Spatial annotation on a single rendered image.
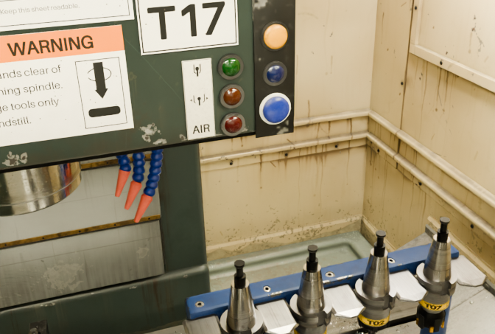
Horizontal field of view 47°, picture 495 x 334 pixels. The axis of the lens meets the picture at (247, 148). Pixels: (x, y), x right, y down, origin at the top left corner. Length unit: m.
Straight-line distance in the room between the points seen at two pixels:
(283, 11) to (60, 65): 0.22
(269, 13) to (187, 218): 0.94
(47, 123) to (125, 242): 0.87
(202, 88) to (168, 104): 0.04
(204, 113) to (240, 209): 1.34
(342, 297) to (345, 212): 1.19
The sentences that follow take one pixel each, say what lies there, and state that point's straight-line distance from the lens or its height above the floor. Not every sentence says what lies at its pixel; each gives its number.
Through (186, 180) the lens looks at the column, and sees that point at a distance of 1.40.
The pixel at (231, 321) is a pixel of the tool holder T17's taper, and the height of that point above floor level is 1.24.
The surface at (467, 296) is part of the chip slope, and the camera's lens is 1.59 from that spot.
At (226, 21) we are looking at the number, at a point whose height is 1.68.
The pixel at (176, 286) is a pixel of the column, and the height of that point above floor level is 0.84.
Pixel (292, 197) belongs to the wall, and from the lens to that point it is 1.97.
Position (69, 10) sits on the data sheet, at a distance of 0.55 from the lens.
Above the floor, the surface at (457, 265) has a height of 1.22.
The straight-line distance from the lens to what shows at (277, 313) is 0.89.
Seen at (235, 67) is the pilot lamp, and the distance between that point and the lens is 0.58.
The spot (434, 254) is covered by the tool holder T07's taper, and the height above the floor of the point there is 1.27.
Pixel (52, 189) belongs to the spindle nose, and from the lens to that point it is 0.77.
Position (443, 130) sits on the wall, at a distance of 1.61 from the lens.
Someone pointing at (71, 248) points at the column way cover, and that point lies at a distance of 1.42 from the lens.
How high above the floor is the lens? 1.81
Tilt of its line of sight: 26 degrees down
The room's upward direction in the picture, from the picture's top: 2 degrees counter-clockwise
